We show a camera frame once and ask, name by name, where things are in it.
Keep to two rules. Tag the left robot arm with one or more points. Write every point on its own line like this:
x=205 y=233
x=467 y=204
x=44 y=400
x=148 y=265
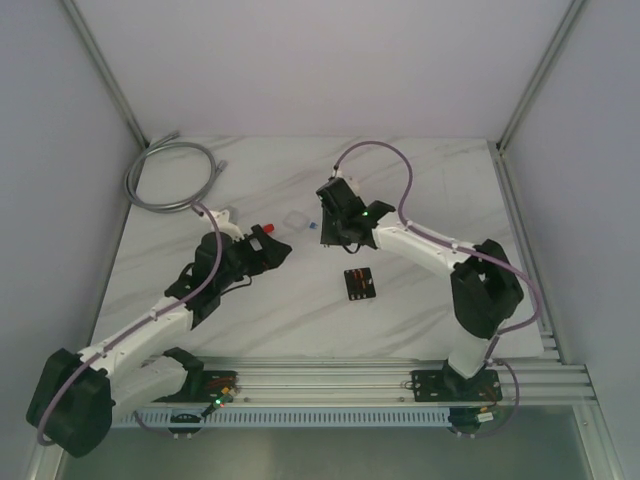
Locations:
x=80 y=395

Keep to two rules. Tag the black fuse box base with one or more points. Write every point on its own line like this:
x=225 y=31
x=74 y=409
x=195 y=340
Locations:
x=370 y=291

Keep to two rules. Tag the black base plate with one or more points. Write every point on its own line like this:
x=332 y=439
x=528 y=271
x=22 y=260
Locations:
x=440 y=387
x=210 y=382

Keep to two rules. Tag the aluminium front rail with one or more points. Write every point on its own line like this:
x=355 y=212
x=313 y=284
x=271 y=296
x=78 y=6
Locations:
x=384 y=382

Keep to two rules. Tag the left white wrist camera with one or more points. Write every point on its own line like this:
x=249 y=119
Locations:
x=220 y=220

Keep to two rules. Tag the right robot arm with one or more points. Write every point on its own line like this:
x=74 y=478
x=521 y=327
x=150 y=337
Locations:
x=485 y=291

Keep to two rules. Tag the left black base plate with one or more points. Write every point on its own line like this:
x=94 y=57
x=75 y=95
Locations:
x=210 y=382

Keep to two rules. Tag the right aluminium frame post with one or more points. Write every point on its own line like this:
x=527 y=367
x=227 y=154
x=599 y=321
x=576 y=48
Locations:
x=542 y=72

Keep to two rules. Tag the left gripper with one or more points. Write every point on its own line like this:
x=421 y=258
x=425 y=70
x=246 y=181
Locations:
x=257 y=248

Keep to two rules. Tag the left aluminium frame post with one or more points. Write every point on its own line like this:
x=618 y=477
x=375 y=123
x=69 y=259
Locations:
x=90 y=45

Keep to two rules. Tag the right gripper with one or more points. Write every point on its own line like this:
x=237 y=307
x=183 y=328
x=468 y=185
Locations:
x=327 y=237

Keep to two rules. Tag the clear plastic fuse box cover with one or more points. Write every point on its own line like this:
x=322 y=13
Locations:
x=296 y=221

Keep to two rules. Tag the grey slotted cable duct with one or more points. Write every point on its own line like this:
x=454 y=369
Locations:
x=296 y=417

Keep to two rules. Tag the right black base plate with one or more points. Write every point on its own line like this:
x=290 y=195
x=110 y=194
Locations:
x=440 y=387

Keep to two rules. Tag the aluminium frame post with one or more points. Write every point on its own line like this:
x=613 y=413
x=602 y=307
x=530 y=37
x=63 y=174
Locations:
x=542 y=72
x=90 y=45

